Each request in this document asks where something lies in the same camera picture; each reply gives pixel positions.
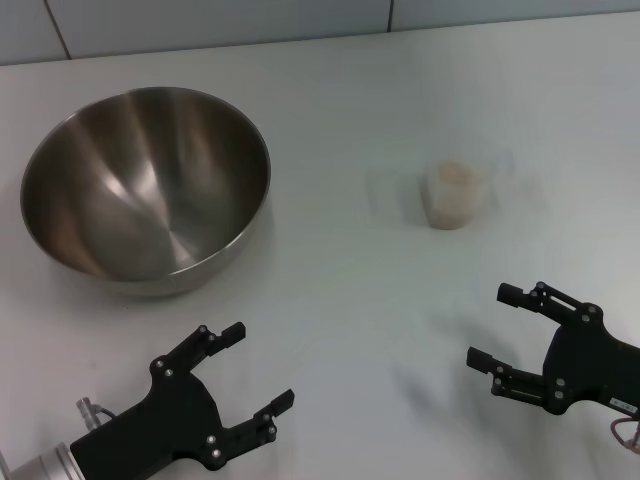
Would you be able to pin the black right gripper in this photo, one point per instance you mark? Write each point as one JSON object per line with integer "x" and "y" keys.
{"x": 590, "y": 370}

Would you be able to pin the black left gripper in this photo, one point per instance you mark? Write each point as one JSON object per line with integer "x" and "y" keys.
{"x": 170, "y": 425}

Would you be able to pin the clear plastic measuring cup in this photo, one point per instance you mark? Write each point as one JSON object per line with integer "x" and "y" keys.
{"x": 450, "y": 210}

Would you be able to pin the white rice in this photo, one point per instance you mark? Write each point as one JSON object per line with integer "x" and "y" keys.
{"x": 450, "y": 197}

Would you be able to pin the stainless steel mixing bowl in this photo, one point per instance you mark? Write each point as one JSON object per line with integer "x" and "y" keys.
{"x": 150, "y": 200}

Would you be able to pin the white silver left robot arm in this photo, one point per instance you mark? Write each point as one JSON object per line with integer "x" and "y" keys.
{"x": 45, "y": 465}

